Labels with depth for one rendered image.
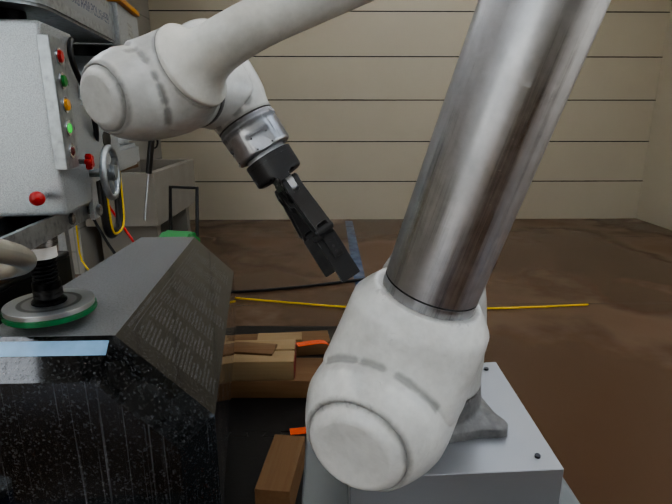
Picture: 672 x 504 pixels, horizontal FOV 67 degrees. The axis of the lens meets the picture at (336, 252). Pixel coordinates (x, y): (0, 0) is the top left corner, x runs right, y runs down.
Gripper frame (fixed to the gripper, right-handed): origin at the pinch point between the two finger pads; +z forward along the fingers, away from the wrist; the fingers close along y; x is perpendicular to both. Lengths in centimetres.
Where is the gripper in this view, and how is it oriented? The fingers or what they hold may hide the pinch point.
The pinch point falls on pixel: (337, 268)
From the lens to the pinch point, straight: 78.1
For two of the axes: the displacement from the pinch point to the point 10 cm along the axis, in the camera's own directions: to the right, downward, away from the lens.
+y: 1.9, 0.0, -9.8
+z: 5.3, 8.4, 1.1
